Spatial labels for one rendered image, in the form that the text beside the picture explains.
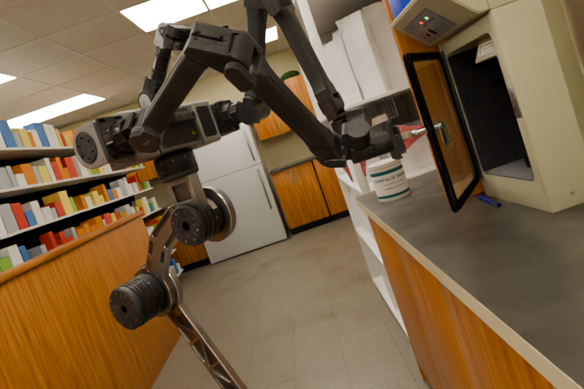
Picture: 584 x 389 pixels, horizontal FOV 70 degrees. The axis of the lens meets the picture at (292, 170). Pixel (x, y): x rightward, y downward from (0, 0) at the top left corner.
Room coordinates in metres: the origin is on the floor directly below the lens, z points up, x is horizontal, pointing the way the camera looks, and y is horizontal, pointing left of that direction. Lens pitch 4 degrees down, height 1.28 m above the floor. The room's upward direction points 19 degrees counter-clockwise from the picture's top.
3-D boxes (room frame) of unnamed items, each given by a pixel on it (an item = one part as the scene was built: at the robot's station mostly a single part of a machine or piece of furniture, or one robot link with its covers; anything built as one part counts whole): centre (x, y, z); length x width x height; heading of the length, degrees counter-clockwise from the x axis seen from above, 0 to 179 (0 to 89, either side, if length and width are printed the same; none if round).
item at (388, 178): (1.64, -0.35, 1.02); 0.13 x 0.13 x 0.15
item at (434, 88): (1.10, -0.42, 1.19); 0.30 x 0.01 x 0.40; 143
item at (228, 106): (1.56, 0.13, 1.45); 0.09 x 0.08 x 0.12; 148
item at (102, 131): (1.14, 0.40, 1.45); 0.09 x 0.08 x 0.12; 148
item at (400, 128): (1.08, -0.32, 1.20); 0.09 x 0.07 x 0.07; 90
